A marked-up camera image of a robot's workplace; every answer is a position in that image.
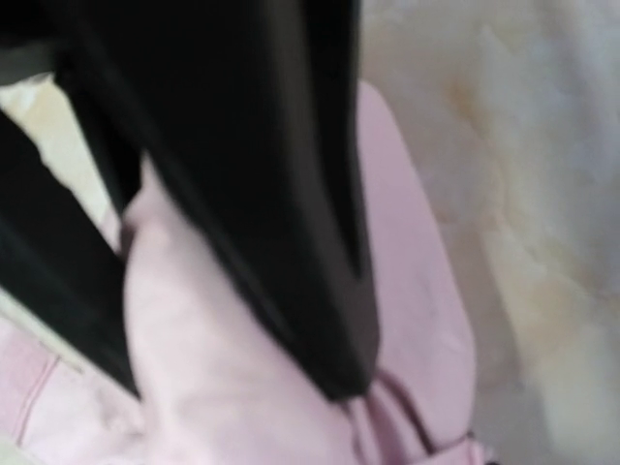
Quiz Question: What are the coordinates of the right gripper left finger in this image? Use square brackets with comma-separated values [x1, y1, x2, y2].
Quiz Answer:
[1, 115, 138, 394]

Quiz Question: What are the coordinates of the pink and black umbrella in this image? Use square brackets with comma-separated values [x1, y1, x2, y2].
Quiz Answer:
[1, 83, 489, 464]

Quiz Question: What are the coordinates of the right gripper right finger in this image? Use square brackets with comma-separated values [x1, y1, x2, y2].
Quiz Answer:
[47, 1, 380, 399]

